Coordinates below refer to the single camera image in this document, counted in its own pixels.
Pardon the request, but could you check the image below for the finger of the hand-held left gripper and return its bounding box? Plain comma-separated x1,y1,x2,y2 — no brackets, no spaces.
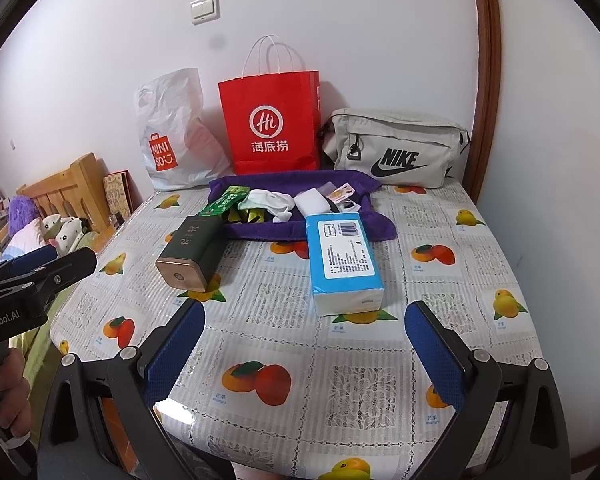
0,247,99,307
0,243,61,274

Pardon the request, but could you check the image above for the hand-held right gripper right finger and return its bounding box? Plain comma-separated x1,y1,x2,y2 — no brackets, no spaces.
403,301,574,480

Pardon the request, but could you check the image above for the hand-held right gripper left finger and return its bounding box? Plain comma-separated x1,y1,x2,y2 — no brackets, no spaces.
37,300,237,480

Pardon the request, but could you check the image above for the yellow black mesh pouch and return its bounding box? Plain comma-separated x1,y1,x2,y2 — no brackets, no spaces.
223,207,266,225

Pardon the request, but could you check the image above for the green wet wipe packet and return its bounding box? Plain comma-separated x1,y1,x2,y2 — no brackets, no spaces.
199,184,251,219

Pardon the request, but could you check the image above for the white face mask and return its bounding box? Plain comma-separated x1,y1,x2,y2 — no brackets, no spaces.
237,188,281,211

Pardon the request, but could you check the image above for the small fruit sticker card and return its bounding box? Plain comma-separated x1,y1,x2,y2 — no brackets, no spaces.
328,182,357,204

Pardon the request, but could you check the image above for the white foam sponge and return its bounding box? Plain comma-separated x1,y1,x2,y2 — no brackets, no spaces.
293,185,331,221

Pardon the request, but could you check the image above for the person's left hand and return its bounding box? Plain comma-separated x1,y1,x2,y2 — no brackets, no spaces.
0,347,34,436

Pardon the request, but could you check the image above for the white spotted plush toy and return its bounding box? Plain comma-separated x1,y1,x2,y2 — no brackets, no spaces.
39,213,86,257

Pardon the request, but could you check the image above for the purple plush toy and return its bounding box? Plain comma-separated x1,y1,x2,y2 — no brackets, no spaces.
7,195,40,236

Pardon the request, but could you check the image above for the green bed sheet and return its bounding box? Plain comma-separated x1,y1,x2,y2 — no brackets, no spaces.
10,320,66,411

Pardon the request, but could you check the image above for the fruit print tablecloth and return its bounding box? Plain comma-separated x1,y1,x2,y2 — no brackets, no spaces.
49,180,547,480

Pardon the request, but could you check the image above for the wooden headboard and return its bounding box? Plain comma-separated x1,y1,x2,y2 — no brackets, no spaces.
17,152,121,247

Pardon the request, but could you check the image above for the brown patterned book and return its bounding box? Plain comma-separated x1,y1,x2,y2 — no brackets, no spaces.
102,170,134,221

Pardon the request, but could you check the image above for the dark green box gold end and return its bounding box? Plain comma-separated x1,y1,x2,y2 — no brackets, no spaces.
154,214,226,295

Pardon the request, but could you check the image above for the blue tissue pack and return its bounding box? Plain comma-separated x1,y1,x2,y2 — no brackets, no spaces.
304,212,385,317

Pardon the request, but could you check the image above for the purple towel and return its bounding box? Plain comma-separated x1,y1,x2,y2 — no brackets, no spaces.
207,170,399,244

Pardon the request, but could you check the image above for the white plastic shopping bag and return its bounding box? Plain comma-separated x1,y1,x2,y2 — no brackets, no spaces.
133,67,234,191

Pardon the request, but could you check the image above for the grey waist bag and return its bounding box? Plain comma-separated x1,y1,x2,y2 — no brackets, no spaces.
317,108,472,190

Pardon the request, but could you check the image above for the red paper bag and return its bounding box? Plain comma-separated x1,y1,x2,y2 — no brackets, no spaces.
217,35,322,176

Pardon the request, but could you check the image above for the brown wooden door frame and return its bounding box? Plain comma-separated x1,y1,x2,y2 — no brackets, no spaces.
468,0,504,202

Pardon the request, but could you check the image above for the white light switch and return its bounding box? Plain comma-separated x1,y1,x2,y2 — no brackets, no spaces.
189,0,221,26

